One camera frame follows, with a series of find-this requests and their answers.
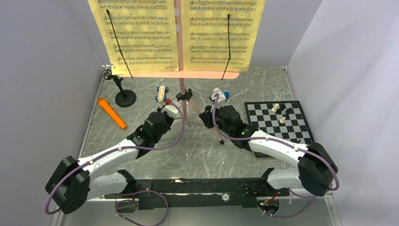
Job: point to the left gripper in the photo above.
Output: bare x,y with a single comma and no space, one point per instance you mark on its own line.
170,118

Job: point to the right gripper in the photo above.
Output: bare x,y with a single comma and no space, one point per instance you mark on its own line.
207,116

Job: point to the pink music stand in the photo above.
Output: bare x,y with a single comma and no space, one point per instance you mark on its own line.
182,74

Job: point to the black microphone stand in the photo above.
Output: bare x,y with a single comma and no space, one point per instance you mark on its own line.
125,97

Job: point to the orange toy microphone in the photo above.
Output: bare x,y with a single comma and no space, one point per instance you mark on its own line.
104,105

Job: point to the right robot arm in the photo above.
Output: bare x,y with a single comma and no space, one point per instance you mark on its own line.
312,168

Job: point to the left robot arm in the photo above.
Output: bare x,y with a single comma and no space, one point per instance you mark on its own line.
76,181

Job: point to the white blue brick block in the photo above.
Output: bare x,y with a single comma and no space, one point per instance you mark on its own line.
225,93

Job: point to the cream blue-wheeled brick car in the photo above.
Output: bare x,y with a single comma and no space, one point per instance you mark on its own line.
162,90

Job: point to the white chess piece upper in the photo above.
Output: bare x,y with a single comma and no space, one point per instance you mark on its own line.
275,108

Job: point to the white chess piece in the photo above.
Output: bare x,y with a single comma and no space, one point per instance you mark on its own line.
275,108
282,120

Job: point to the white chess piece lower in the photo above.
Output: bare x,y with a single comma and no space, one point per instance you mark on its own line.
282,120

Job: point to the black white chessboard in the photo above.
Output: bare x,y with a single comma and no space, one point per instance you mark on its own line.
295,129

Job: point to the black chess piece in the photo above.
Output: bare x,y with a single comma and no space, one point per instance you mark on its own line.
284,110

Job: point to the left yellow sheet music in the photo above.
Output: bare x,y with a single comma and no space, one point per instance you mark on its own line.
139,35

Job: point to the yellow sheet music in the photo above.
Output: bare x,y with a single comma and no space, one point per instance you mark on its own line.
219,35
139,35

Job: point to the right yellow sheet music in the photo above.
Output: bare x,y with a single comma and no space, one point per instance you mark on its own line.
219,35

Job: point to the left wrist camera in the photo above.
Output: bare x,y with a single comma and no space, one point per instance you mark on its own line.
176,104

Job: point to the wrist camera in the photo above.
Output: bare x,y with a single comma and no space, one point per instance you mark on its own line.
176,104
218,99

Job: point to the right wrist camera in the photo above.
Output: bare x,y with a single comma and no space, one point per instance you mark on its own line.
218,99

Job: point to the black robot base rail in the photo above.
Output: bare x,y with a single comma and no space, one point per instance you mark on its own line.
244,192

